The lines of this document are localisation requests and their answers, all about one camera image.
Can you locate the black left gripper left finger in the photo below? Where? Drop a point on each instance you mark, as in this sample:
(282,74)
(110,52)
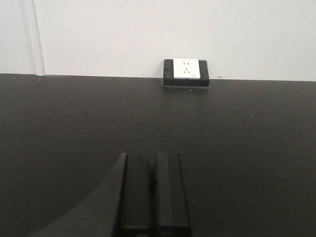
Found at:
(120,206)

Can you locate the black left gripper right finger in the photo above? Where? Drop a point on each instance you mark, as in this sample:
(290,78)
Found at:
(169,202)

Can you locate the black white power socket box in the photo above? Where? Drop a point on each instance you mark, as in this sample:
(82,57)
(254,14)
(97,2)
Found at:
(181,72)

